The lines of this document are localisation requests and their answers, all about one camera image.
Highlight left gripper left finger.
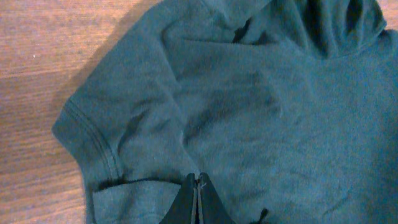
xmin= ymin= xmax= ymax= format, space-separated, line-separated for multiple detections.
xmin=159 ymin=173 xmax=197 ymax=224

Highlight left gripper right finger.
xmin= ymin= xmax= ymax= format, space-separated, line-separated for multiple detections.
xmin=197 ymin=172 xmax=236 ymax=224

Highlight dark green t-shirt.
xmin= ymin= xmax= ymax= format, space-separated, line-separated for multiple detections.
xmin=52 ymin=0 xmax=397 ymax=223

